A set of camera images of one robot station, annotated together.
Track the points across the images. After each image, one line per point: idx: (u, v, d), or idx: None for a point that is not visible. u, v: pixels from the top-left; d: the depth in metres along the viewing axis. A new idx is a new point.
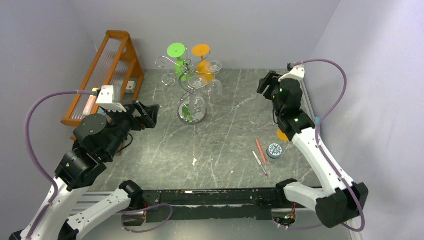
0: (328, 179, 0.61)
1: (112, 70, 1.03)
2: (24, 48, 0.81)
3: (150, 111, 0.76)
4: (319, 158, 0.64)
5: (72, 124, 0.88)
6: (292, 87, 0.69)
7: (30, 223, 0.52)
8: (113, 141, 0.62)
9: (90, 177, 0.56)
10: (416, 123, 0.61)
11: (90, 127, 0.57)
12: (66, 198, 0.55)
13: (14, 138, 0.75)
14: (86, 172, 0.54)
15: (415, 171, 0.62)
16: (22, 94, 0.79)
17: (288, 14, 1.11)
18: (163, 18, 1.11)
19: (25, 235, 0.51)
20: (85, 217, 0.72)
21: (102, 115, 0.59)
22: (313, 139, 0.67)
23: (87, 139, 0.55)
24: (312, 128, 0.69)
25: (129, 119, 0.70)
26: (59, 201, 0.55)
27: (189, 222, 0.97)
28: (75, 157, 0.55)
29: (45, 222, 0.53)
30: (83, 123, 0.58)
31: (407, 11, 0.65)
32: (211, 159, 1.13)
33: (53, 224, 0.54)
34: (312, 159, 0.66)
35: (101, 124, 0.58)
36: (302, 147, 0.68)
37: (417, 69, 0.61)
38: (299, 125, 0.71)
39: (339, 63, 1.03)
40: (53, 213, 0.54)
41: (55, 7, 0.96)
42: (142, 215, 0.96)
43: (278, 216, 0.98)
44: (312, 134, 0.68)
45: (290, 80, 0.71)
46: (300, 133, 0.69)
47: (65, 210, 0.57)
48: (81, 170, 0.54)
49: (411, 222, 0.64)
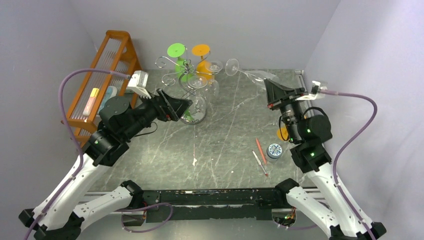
0: (348, 221, 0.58)
1: (112, 70, 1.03)
2: (24, 48, 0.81)
3: (179, 104, 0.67)
4: (338, 198, 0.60)
5: (72, 124, 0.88)
6: (321, 131, 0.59)
7: (48, 198, 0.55)
8: (133, 125, 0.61)
9: (116, 156, 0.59)
10: (413, 124, 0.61)
11: (113, 109, 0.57)
12: (89, 173, 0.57)
13: (14, 138, 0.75)
14: (111, 150, 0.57)
15: (411, 172, 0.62)
16: (22, 95, 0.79)
17: (288, 14, 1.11)
18: (163, 18, 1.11)
19: (41, 208, 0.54)
20: (89, 206, 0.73)
21: (125, 98, 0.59)
22: (331, 177, 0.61)
23: (111, 120, 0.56)
24: (329, 164, 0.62)
25: (153, 107, 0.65)
26: (82, 176, 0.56)
27: (189, 222, 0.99)
28: (101, 137, 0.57)
29: (63, 197, 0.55)
30: (107, 104, 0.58)
31: (407, 10, 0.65)
32: (211, 159, 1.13)
33: (69, 201, 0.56)
34: (329, 198, 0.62)
35: (124, 105, 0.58)
36: (319, 183, 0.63)
37: (416, 68, 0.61)
38: (315, 160, 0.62)
39: (339, 63, 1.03)
40: (77, 185, 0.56)
41: (54, 7, 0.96)
42: (142, 215, 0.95)
43: (279, 216, 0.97)
44: (329, 171, 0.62)
45: (321, 118, 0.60)
46: (318, 171, 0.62)
47: (84, 187, 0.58)
48: (107, 149, 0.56)
49: (407, 223, 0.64)
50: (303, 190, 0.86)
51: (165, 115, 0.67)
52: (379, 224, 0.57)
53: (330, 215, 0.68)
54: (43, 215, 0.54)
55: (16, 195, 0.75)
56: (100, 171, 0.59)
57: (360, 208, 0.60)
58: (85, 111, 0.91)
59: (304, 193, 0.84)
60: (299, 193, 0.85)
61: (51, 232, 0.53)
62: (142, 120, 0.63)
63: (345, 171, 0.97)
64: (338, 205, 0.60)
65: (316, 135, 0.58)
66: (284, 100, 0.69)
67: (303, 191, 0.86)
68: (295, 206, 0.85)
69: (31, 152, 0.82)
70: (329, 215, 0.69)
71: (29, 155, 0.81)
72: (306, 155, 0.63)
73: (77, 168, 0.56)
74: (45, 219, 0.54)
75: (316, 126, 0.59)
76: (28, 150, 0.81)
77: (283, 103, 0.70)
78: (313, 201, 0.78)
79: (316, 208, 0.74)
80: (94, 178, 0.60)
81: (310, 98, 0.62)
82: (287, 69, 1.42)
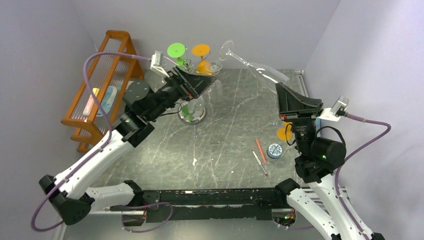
0: (349, 231, 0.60)
1: (112, 70, 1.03)
2: (24, 48, 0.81)
3: (200, 81, 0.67)
4: (339, 209, 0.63)
5: (71, 124, 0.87)
6: (336, 160, 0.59)
7: (72, 166, 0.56)
8: (157, 108, 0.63)
9: (142, 136, 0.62)
10: (414, 124, 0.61)
11: (135, 93, 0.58)
12: (116, 147, 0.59)
13: (14, 138, 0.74)
14: (139, 131, 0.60)
15: (413, 171, 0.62)
16: (22, 95, 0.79)
17: (288, 14, 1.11)
18: (163, 18, 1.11)
19: (65, 175, 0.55)
20: (98, 190, 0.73)
21: (145, 82, 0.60)
22: (332, 189, 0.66)
23: (134, 105, 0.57)
24: (330, 175, 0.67)
25: (174, 86, 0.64)
26: (110, 149, 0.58)
27: (189, 222, 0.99)
28: (128, 118, 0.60)
29: (87, 167, 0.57)
30: (128, 89, 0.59)
31: (407, 10, 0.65)
32: (211, 159, 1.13)
33: (93, 172, 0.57)
34: (330, 208, 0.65)
35: (144, 89, 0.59)
36: (320, 194, 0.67)
37: (417, 68, 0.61)
38: (318, 172, 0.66)
39: (339, 63, 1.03)
40: (103, 157, 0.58)
41: (54, 8, 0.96)
42: (142, 215, 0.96)
43: (278, 216, 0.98)
44: (331, 183, 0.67)
45: (339, 146, 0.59)
46: (320, 182, 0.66)
47: (109, 161, 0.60)
48: (133, 130, 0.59)
49: (408, 224, 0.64)
50: (303, 192, 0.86)
51: (186, 92, 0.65)
52: (379, 235, 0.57)
53: (331, 223, 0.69)
54: (65, 182, 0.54)
55: (16, 196, 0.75)
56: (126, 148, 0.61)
57: (361, 220, 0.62)
58: (85, 111, 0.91)
59: (305, 196, 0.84)
60: (300, 196, 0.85)
61: (70, 199, 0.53)
62: (165, 100, 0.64)
63: (345, 171, 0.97)
64: (339, 215, 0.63)
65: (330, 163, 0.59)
66: (301, 115, 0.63)
67: (304, 193, 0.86)
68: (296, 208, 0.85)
69: (31, 152, 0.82)
70: (330, 223, 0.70)
71: (29, 155, 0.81)
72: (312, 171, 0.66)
73: (106, 141, 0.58)
74: (66, 185, 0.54)
75: (333, 155, 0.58)
76: (28, 150, 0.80)
77: (299, 117, 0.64)
78: (314, 205, 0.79)
79: (317, 211, 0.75)
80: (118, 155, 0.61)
81: (331, 117, 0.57)
82: (287, 69, 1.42)
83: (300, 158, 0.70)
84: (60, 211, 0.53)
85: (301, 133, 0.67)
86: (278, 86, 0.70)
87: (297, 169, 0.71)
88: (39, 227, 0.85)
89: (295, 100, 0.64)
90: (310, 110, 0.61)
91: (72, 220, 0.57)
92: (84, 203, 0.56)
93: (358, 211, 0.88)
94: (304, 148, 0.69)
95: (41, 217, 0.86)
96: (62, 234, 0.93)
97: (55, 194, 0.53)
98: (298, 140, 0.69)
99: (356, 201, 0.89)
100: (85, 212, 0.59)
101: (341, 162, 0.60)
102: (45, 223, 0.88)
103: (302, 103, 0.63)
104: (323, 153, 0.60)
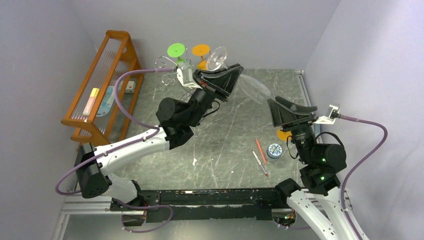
0: None
1: (112, 70, 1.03)
2: (24, 48, 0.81)
3: (228, 77, 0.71)
4: (343, 221, 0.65)
5: (72, 124, 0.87)
6: (335, 162, 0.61)
7: (114, 143, 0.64)
8: (195, 116, 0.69)
9: (181, 142, 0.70)
10: (416, 124, 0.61)
11: (164, 113, 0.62)
12: (158, 141, 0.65)
13: (14, 139, 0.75)
14: (176, 137, 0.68)
15: (412, 171, 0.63)
16: (22, 95, 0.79)
17: (288, 13, 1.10)
18: (163, 18, 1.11)
19: (106, 149, 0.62)
20: (114, 177, 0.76)
21: (172, 100, 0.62)
22: (338, 202, 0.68)
23: (165, 122, 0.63)
24: (337, 188, 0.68)
25: (206, 92, 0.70)
26: (152, 142, 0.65)
27: (189, 223, 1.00)
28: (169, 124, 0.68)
29: (125, 150, 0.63)
30: (160, 106, 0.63)
31: (407, 9, 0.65)
32: (211, 159, 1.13)
33: (127, 157, 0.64)
34: (334, 220, 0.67)
35: (171, 109, 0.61)
36: (326, 206, 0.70)
37: (416, 69, 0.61)
38: (325, 184, 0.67)
39: (339, 62, 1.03)
40: (144, 146, 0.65)
41: (54, 8, 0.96)
42: (142, 215, 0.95)
43: (279, 216, 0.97)
44: (337, 196, 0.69)
45: (337, 149, 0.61)
46: (327, 195, 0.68)
47: (145, 152, 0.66)
48: (174, 135, 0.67)
49: (410, 225, 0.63)
50: (304, 194, 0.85)
51: (221, 95, 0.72)
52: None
53: (331, 229, 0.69)
54: (104, 155, 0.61)
55: (16, 196, 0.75)
56: (163, 146, 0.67)
57: (364, 233, 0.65)
58: (85, 111, 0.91)
59: (306, 199, 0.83)
60: (301, 198, 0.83)
61: (101, 173, 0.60)
62: (201, 106, 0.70)
63: (344, 170, 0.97)
64: (341, 226, 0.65)
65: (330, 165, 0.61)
66: (296, 123, 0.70)
67: (304, 195, 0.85)
68: (296, 210, 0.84)
69: (31, 152, 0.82)
70: (330, 229, 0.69)
71: (29, 156, 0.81)
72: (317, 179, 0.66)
73: (152, 133, 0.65)
74: (103, 157, 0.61)
75: (332, 157, 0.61)
76: (28, 150, 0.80)
77: (296, 125, 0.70)
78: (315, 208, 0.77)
79: (316, 216, 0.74)
80: (152, 150, 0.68)
81: (328, 122, 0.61)
82: (287, 69, 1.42)
83: (305, 168, 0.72)
84: (89, 181, 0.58)
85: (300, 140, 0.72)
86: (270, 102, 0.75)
87: (303, 184, 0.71)
88: (39, 227, 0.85)
89: (287, 112, 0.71)
90: (304, 118, 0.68)
91: (89, 193, 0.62)
92: (107, 183, 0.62)
93: (357, 210, 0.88)
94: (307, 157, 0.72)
95: (41, 218, 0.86)
96: (62, 234, 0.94)
97: (91, 163, 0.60)
98: (300, 150, 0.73)
99: (356, 201, 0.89)
100: (101, 192, 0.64)
101: (341, 165, 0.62)
102: (45, 223, 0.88)
103: (295, 113, 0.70)
104: (322, 157, 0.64)
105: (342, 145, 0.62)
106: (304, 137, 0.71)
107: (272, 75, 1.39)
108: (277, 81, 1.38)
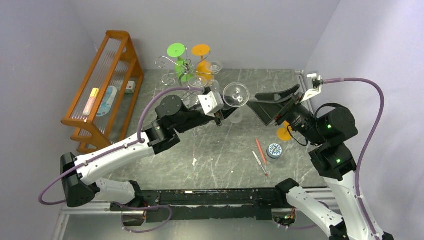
0: (361, 233, 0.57)
1: (112, 70, 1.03)
2: (24, 49, 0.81)
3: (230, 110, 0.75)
4: (356, 211, 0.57)
5: (71, 124, 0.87)
6: (345, 127, 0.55)
7: (95, 152, 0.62)
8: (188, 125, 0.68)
9: (166, 147, 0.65)
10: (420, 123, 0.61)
11: (166, 109, 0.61)
12: (140, 148, 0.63)
13: (15, 139, 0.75)
14: (163, 142, 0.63)
15: (415, 171, 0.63)
16: (22, 96, 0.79)
17: (288, 13, 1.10)
18: (163, 18, 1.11)
19: (86, 159, 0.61)
20: (105, 182, 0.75)
21: (179, 98, 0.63)
22: (352, 188, 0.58)
23: (163, 119, 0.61)
24: (353, 172, 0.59)
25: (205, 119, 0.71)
26: (134, 149, 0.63)
27: (189, 223, 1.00)
28: (159, 127, 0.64)
29: (105, 159, 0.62)
30: (162, 102, 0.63)
31: (408, 10, 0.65)
32: (211, 159, 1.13)
33: (110, 164, 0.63)
34: (343, 205, 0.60)
35: (176, 106, 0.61)
36: (337, 191, 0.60)
37: (418, 69, 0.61)
38: (341, 168, 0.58)
39: (339, 63, 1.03)
40: (126, 154, 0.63)
41: (55, 8, 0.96)
42: (142, 215, 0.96)
43: (279, 216, 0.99)
44: (352, 181, 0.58)
45: (342, 112, 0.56)
46: (341, 181, 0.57)
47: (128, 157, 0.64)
48: (160, 140, 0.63)
49: (415, 225, 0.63)
50: (303, 190, 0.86)
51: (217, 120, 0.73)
52: (390, 235, 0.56)
53: (330, 215, 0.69)
54: (84, 166, 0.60)
55: (17, 196, 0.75)
56: (147, 152, 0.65)
57: (375, 220, 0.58)
58: (85, 111, 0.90)
59: (304, 193, 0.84)
60: (299, 193, 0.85)
61: (81, 184, 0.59)
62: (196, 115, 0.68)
63: None
64: (353, 215, 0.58)
65: (339, 130, 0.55)
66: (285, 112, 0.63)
67: (304, 191, 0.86)
68: (296, 206, 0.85)
69: (31, 152, 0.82)
70: (329, 215, 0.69)
71: (29, 156, 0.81)
72: (331, 160, 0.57)
73: (134, 140, 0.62)
74: (83, 168, 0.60)
75: (338, 121, 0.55)
76: (29, 150, 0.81)
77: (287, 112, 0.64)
78: (313, 201, 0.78)
79: (314, 207, 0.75)
80: (138, 156, 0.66)
81: (314, 93, 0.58)
82: (287, 69, 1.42)
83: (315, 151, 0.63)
84: (70, 192, 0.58)
85: (298, 122, 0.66)
86: (251, 102, 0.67)
87: (315, 168, 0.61)
88: (38, 227, 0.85)
89: (271, 106, 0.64)
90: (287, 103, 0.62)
91: (75, 203, 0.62)
92: (92, 192, 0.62)
93: None
94: (316, 138, 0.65)
95: (41, 218, 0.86)
96: (62, 234, 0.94)
97: (71, 174, 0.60)
98: (306, 134, 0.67)
99: None
100: (87, 200, 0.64)
101: (350, 130, 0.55)
102: (45, 223, 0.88)
103: (279, 103, 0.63)
104: (328, 124, 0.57)
105: (347, 108, 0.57)
106: (303, 118, 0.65)
107: (272, 75, 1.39)
108: (277, 81, 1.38)
